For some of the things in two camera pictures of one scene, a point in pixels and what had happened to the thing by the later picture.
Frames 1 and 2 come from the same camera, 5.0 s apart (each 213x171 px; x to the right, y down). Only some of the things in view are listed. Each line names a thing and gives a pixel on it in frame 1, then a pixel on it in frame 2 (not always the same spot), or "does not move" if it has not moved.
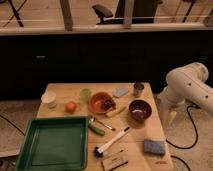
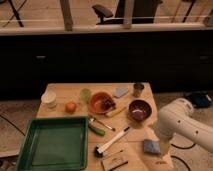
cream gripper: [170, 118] to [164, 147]
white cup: [49, 99] does not move
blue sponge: [154, 146] does not move
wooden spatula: [116, 111] does not move
